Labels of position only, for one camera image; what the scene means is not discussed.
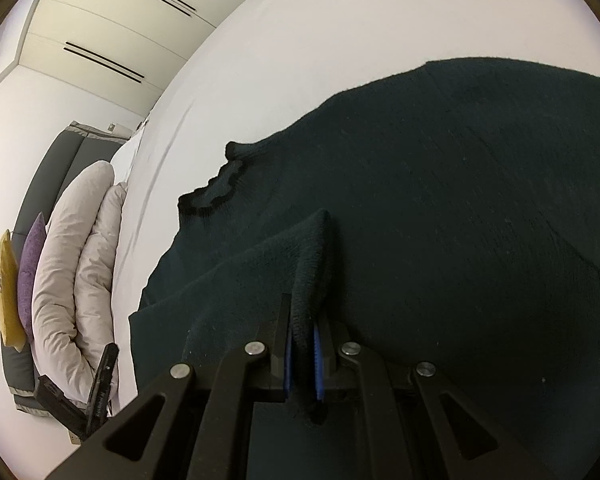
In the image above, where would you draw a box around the dark green knit sweater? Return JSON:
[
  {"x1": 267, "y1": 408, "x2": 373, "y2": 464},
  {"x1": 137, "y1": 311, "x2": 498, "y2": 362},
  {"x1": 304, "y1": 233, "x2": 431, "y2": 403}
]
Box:
[{"x1": 130, "y1": 58, "x2": 600, "y2": 479}]

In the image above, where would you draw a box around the white folded duvet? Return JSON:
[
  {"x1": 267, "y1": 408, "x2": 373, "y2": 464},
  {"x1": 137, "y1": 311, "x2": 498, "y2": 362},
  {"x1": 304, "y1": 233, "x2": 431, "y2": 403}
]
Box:
[{"x1": 32, "y1": 160, "x2": 126, "y2": 405}]

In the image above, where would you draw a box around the yellow cushion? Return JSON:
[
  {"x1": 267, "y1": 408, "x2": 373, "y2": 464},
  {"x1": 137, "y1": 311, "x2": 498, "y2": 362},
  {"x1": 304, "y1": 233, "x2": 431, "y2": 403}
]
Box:
[{"x1": 0, "y1": 230, "x2": 27, "y2": 352}]

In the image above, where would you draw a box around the purple cushion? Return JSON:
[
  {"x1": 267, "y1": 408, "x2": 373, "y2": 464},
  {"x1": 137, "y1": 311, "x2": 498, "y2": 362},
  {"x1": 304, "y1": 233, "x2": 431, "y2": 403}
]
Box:
[{"x1": 17, "y1": 212, "x2": 47, "y2": 344}]

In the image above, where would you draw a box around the dark grey headboard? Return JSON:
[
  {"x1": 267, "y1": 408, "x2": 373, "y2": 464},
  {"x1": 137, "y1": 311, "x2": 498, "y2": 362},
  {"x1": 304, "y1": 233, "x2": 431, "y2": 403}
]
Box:
[{"x1": 1, "y1": 122, "x2": 125, "y2": 418}]

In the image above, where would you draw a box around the white bed sheet mattress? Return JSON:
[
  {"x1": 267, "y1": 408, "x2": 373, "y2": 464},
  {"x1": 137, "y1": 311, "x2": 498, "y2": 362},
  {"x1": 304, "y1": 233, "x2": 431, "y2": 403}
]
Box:
[{"x1": 112, "y1": 0, "x2": 600, "y2": 406}]

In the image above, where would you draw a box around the cream wardrobe with handles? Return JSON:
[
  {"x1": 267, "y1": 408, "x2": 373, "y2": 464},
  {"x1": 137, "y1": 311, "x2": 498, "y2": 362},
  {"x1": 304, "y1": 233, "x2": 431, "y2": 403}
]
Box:
[{"x1": 19, "y1": 0, "x2": 246, "y2": 116}]

